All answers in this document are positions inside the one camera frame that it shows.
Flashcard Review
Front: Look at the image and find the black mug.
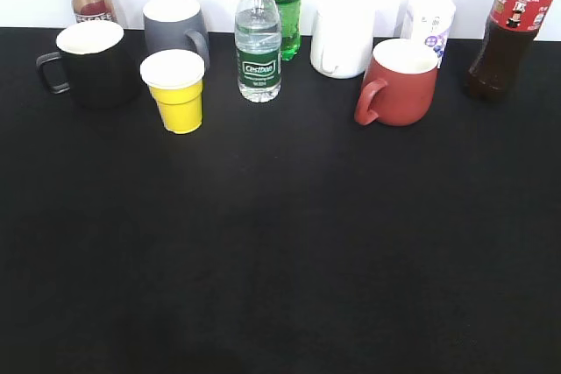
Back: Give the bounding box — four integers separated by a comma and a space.
35, 20, 141, 109

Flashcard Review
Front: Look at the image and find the cola bottle red label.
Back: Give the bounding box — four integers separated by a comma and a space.
466, 0, 553, 102

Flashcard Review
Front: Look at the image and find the yellow paper cup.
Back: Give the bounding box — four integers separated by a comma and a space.
139, 49, 205, 134

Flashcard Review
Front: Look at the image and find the white mug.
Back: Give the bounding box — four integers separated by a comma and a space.
310, 0, 375, 79

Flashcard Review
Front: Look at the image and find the red mug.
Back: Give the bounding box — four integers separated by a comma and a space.
354, 39, 438, 126

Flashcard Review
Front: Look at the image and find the clear water bottle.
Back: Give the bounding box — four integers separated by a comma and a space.
234, 0, 282, 103

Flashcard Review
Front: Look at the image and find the grey mug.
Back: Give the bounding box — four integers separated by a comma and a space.
143, 0, 210, 71

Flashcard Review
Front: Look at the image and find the white yogurt carton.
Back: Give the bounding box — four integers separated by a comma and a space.
401, 0, 456, 67

